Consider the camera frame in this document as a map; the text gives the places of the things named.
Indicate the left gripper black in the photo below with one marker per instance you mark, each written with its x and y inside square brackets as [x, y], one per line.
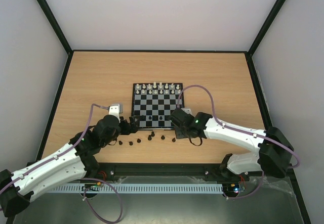
[134, 127]

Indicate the black aluminium rail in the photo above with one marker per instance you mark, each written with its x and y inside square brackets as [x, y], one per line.
[207, 172]

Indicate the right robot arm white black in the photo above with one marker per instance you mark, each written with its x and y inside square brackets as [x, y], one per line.
[269, 150]

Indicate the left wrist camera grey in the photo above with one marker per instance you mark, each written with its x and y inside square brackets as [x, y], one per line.
[116, 110]

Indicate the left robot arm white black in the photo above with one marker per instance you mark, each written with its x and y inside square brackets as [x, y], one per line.
[74, 161]

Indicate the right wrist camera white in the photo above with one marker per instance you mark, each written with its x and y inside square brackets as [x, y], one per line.
[187, 110]

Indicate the black and white chessboard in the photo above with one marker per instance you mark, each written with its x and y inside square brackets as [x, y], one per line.
[155, 105]

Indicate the light blue cable duct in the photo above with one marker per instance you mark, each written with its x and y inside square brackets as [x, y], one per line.
[141, 189]

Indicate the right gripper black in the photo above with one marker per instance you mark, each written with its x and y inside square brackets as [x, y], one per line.
[175, 118]

